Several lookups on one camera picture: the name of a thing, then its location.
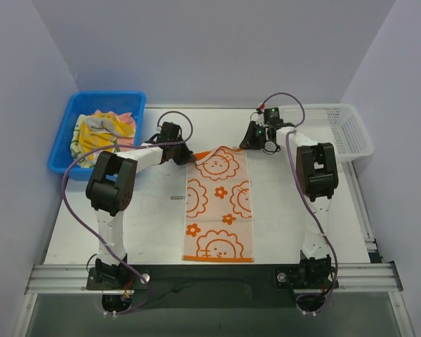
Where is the orange lion print towel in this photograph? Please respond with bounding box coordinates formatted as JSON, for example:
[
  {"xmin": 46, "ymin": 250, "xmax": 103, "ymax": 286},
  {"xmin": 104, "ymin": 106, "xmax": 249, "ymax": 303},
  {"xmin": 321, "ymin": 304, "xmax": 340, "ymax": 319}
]
[{"xmin": 182, "ymin": 146, "xmax": 254, "ymax": 263}]

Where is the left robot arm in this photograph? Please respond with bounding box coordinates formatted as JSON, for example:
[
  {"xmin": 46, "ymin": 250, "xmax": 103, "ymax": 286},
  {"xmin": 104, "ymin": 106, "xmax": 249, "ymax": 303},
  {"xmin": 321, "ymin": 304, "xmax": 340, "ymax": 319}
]
[{"xmin": 86, "ymin": 122, "xmax": 196, "ymax": 283}]

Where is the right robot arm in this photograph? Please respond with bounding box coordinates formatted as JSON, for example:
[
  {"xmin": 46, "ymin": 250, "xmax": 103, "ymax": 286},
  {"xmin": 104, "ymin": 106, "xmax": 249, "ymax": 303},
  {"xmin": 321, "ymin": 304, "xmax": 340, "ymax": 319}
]
[{"xmin": 240, "ymin": 121, "xmax": 339, "ymax": 286}]

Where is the pink towel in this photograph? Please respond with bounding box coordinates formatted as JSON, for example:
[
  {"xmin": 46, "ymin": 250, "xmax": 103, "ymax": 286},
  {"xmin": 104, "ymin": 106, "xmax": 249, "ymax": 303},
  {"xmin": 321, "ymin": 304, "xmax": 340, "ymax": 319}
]
[{"xmin": 92, "ymin": 110, "xmax": 137, "ymax": 145}]

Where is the blue plastic bin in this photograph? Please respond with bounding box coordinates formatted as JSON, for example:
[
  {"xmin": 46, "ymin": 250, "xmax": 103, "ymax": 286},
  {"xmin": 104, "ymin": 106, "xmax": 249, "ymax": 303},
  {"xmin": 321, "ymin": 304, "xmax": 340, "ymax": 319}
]
[{"xmin": 48, "ymin": 91, "xmax": 146, "ymax": 175}]

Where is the yellow patterned towel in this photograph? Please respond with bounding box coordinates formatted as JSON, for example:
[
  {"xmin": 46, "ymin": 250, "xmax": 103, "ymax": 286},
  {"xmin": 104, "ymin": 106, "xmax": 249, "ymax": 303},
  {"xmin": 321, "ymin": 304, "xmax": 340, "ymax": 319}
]
[{"xmin": 70, "ymin": 113, "xmax": 129, "ymax": 159}]

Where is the white perforated plastic basket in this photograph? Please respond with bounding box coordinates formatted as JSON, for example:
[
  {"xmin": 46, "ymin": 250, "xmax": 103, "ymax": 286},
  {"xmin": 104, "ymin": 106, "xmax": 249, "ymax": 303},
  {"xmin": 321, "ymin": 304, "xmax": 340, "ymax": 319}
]
[{"xmin": 279, "ymin": 104, "xmax": 373, "ymax": 163}]

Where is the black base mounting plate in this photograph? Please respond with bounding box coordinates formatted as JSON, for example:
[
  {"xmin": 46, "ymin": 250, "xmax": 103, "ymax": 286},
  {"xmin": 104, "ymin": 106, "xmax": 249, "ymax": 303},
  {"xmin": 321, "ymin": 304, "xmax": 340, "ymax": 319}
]
[{"xmin": 102, "ymin": 265, "xmax": 337, "ymax": 311}]

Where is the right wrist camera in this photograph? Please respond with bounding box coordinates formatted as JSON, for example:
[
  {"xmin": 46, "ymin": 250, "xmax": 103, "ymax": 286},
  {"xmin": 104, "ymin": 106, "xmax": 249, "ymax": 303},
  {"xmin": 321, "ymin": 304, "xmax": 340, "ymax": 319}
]
[{"xmin": 263, "ymin": 107, "xmax": 283, "ymax": 128}]

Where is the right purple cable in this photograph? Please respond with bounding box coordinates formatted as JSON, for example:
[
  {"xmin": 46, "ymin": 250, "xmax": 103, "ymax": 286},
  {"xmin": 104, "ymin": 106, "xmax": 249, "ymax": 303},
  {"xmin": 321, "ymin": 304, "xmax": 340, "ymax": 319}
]
[{"xmin": 255, "ymin": 92, "xmax": 340, "ymax": 312}]

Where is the purple cable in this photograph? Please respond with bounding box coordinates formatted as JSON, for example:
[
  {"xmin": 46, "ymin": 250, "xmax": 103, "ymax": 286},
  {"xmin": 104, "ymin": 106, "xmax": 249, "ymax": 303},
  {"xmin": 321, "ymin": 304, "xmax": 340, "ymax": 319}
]
[
  {"xmin": 61, "ymin": 110, "xmax": 194, "ymax": 313},
  {"xmin": 255, "ymin": 92, "xmax": 340, "ymax": 312}
]

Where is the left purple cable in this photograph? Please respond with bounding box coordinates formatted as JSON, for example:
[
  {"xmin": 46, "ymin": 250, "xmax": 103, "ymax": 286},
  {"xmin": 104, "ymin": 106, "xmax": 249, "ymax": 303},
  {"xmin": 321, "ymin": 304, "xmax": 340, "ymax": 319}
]
[{"xmin": 61, "ymin": 110, "xmax": 194, "ymax": 313}]

